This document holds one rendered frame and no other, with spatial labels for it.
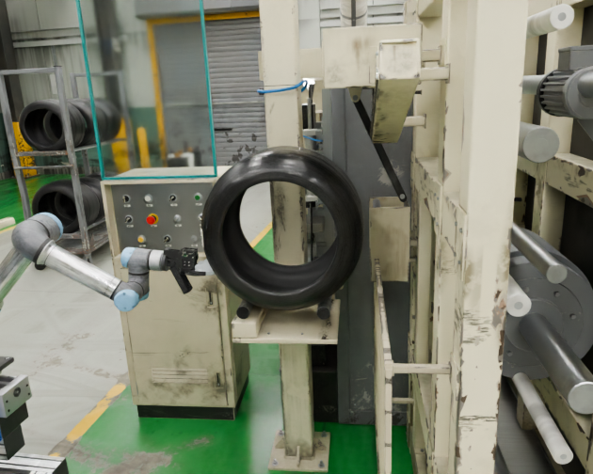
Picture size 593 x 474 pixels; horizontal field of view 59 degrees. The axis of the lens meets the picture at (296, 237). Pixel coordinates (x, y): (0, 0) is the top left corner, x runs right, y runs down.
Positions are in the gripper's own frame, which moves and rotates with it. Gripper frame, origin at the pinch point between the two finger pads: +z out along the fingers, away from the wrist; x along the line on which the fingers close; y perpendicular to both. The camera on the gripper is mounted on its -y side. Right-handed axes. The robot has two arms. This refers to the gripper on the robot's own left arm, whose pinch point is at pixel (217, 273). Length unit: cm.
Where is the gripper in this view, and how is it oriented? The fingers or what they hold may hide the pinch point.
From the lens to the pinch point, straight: 192.9
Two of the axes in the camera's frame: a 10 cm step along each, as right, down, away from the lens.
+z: 9.9, 1.1, -0.8
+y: 0.8, -9.6, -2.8
